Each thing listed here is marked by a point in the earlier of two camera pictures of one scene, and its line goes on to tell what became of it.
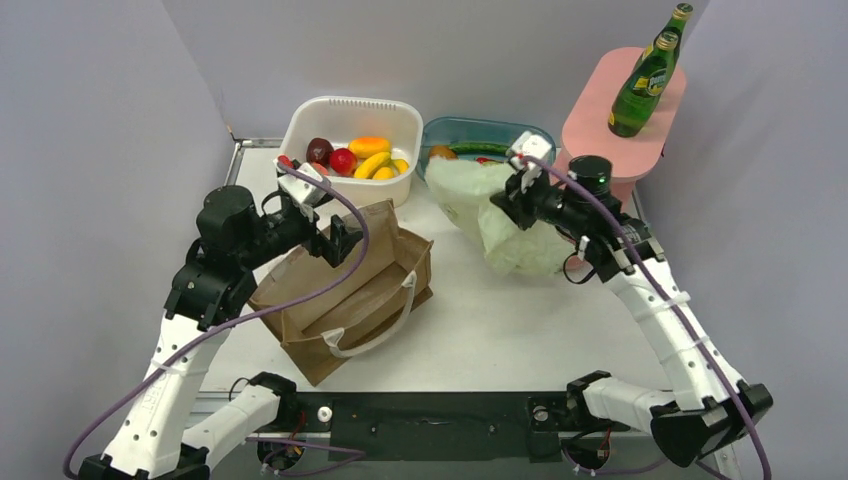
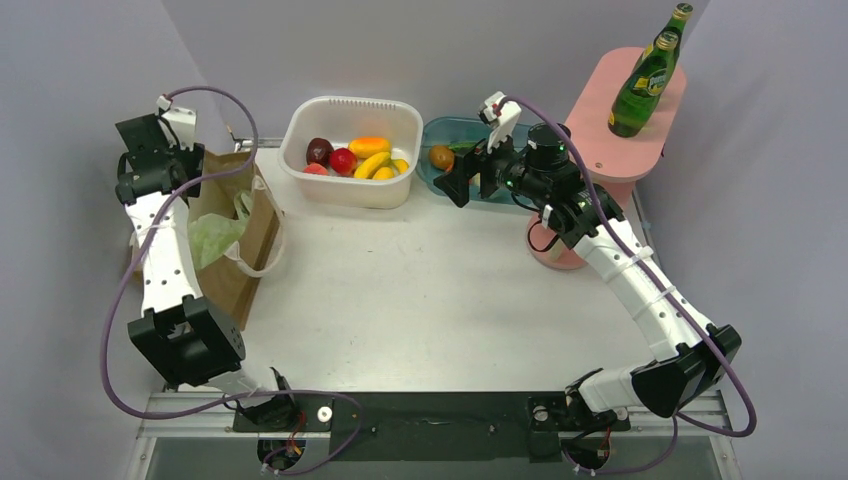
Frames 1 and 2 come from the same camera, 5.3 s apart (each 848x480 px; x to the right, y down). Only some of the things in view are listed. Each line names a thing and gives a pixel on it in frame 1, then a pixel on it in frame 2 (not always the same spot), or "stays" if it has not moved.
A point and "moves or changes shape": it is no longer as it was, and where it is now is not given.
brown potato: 444,151 stays
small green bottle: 640,96 stays
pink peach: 322,170 stays
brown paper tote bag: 392,284 moves or changes shape
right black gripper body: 541,201 to 501,168
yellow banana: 366,167 stays
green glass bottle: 680,15 stays
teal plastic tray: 443,131 stays
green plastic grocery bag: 460,186 moves or changes shape
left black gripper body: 301,228 to 189,160
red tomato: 343,161 stays
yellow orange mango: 369,146 stays
